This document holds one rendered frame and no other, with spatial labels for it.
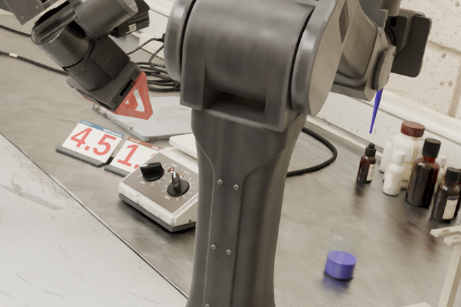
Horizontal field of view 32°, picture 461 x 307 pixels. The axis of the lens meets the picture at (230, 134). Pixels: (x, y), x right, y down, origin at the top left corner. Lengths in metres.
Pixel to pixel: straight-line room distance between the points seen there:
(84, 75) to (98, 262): 0.23
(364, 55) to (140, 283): 0.44
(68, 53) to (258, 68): 0.57
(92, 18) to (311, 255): 0.43
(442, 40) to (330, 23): 1.05
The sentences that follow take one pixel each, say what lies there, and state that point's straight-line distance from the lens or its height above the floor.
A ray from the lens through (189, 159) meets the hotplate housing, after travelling 1.15.
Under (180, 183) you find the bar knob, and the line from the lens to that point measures 1.10.
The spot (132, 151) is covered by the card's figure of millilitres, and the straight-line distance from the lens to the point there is 1.28.
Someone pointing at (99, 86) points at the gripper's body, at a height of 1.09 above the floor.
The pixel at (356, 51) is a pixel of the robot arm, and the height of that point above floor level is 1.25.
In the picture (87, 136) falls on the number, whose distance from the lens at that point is 1.33.
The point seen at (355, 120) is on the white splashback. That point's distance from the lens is 1.58.
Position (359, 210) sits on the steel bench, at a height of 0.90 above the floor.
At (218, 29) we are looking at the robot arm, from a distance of 0.46.
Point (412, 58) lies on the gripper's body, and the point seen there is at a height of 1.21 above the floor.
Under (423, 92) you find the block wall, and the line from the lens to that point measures 1.52.
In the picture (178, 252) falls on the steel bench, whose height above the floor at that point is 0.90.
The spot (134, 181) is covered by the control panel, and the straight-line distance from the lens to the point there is 1.14.
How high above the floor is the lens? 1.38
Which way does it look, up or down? 18 degrees down
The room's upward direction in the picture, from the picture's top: 9 degrees clockwise
